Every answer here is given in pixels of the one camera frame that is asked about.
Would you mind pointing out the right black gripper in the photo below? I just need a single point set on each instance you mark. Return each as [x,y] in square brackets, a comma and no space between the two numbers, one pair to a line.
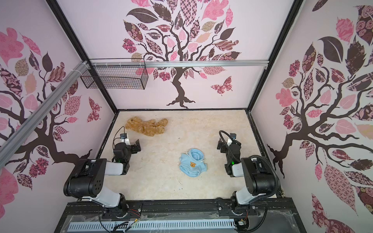
[222,146]

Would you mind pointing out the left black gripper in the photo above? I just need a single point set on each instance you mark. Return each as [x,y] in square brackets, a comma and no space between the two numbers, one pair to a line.
[133,146]

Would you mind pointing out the brown plush teddy bear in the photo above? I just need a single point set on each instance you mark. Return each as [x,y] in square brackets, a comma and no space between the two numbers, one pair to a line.
[147,128]

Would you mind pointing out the light blue fleece hoodie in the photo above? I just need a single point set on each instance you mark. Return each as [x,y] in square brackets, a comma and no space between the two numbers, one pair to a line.
[193,163]

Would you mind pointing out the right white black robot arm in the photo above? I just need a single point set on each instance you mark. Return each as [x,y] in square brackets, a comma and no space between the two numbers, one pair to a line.
[261,180]

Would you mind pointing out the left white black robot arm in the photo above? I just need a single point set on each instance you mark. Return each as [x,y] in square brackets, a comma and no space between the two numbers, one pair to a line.
[86,181]

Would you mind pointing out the black wire mesh basket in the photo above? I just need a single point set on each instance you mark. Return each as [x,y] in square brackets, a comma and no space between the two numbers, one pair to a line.
[127,74]

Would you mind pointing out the rear aluminium rail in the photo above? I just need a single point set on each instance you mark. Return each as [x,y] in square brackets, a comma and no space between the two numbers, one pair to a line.
[184,64]

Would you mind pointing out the aluminium rail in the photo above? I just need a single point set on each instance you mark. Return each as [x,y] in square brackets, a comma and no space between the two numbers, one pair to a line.
[11,145]
[184,64]

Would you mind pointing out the white slotted cable duct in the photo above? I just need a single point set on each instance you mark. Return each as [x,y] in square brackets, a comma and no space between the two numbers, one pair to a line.
[150,225]

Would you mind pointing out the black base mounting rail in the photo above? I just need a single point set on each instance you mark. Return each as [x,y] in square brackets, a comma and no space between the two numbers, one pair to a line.
[278,215]

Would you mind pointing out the left aluminium rail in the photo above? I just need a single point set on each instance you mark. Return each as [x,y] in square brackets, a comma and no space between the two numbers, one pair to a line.
[11,145]

